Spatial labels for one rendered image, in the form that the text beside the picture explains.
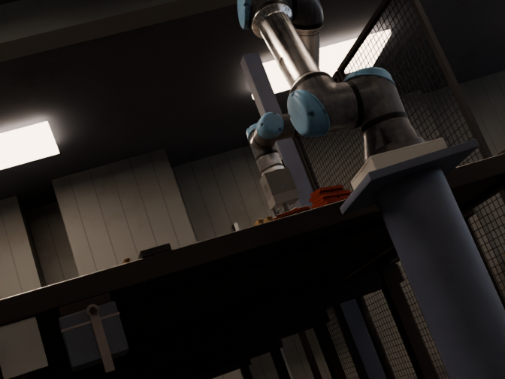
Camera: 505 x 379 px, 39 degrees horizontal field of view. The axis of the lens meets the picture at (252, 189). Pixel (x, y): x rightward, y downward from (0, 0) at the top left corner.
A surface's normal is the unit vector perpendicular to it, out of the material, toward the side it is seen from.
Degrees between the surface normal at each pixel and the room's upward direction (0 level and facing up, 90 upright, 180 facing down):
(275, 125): 90
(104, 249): 90
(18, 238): 90
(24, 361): 90
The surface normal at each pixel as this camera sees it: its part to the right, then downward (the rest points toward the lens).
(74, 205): 0.11, -0.31
